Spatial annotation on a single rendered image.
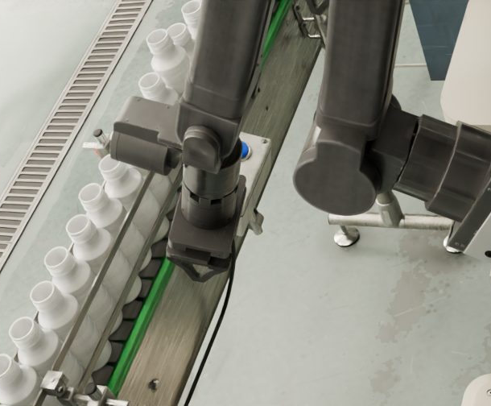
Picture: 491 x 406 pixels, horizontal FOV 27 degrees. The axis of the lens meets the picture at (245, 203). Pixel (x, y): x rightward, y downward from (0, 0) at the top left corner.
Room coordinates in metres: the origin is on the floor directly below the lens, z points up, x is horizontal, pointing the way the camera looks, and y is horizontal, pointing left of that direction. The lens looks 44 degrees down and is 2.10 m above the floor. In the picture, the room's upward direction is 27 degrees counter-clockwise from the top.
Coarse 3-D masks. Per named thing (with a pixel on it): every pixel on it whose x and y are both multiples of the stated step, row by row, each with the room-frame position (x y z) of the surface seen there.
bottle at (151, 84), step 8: (152, 72) 1.32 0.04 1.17; (144, 80) 1.33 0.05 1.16; (152, 80) 1.33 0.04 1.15; (160, 80) 1.31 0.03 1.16; (144, 88) 1.30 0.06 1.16; (152, 88) 1.29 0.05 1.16; (160, 88) 1.30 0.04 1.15; (168, 88) 1.32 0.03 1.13; (144, 96) 1.31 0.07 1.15; (152, 96) 1.30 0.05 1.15; (160, 96) 1.29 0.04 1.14; (168, 96) 1.30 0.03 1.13; (176, 96) 1.30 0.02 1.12; (168, 104) 1.29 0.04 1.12
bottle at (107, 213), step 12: (84, 192) 1.14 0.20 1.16; (96, 192) 1.15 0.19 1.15; (84, 204) 1.12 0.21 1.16; (96, 204) 1.11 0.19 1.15; (108, 204) 1.12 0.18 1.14; (120, 204) 1.13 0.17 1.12; (96, 216) 1.11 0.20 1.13; (108, 216) 1.11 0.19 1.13; (120, 216) 1.11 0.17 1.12; (108, 228) 1.10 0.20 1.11; (132, 228) 1.12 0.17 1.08; (132, 240) 1.11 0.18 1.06; (144, 240) 1.13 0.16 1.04; (132, 252) 1.10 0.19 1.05; (132, 264) 1.10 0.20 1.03; (144, 264) 1.10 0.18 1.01
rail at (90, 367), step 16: (176, 176) 1.21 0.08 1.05; (144, 192) 1.15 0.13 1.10; (128, 224) 1.10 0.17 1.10; (160, 224) 1.14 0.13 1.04; (112, 256) 1.05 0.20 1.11; (144, 256) 1.09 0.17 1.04; (96, 288) 1.01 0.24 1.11; (128, 288) 1.05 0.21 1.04; (80, 320) 0.97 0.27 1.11; (112, 320) 1.00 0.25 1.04; (16, 352) 0.96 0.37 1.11; (64, 352) 0.93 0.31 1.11; (96, 352) 0.96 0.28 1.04; (80, 384) 0.92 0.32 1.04
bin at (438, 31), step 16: (416, 0) 1.48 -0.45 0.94; (432, 0) 1.46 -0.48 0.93; (448, 0) 1.44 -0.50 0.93; (464, 0) 1.42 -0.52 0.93; (416, 16) 1.48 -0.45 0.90; (432, 16) 1.46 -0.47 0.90; (448, 16) 1.44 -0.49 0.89; (432, 32) 1.47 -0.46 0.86; (448, 32) 1.45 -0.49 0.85; (432, 48) 1.47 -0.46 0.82; (448, 48) 1.45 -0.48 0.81; (400, 64) 1.58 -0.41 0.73; (416, 64) 1.55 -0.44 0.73; (432, 64) 1.48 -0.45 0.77; (448, 64) 1.46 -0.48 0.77; (432, 80) 1.48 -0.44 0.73
